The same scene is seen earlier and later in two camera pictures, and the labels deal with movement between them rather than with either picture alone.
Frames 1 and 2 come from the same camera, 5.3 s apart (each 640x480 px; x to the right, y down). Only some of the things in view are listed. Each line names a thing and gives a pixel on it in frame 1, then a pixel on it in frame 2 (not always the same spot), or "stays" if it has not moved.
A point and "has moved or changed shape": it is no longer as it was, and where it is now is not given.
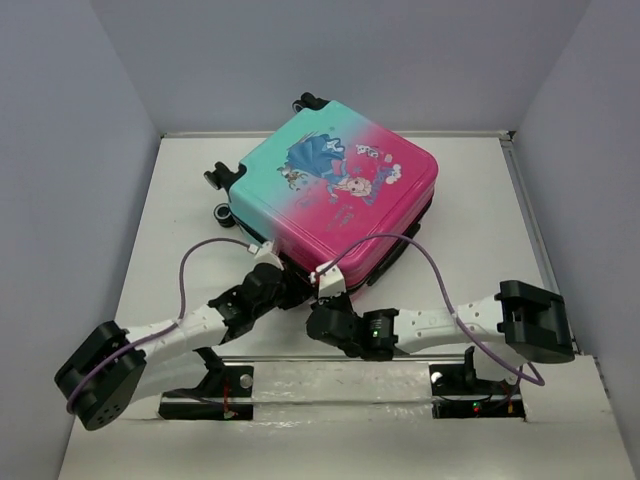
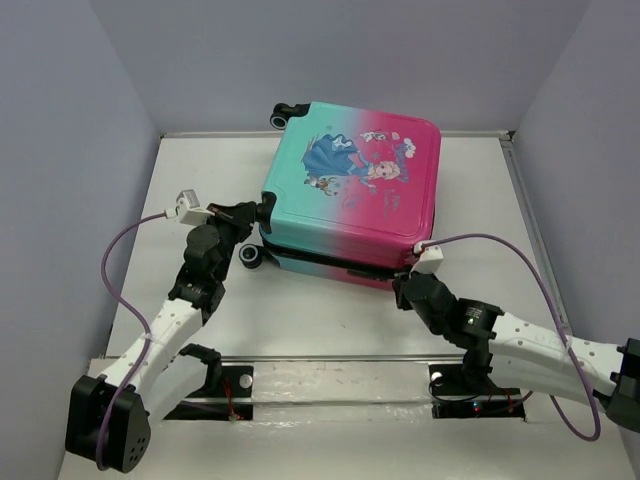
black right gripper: (341, 298) to (398, 283)
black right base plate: (456, 395) stays
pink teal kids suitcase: (333, 186) has moved or changed shape
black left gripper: (297, 288) to (239, 217)
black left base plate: (226, 394) stays
